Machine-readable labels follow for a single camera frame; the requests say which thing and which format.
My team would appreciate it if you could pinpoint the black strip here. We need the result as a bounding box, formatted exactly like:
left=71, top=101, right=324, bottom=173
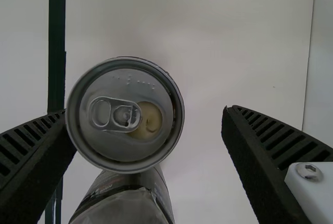
left=44, top=0, right=68, bottom=224

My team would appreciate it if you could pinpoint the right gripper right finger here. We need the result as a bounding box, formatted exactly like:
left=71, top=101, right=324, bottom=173
left=222, top=104, right=333, bottom=224

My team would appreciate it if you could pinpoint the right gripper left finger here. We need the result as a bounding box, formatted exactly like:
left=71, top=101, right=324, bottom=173
left=0, top=109, right=78, bottom=224

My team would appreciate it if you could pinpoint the purple drink can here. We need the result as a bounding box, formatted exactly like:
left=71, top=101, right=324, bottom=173
left=64, top=57, right=186, bottom=175

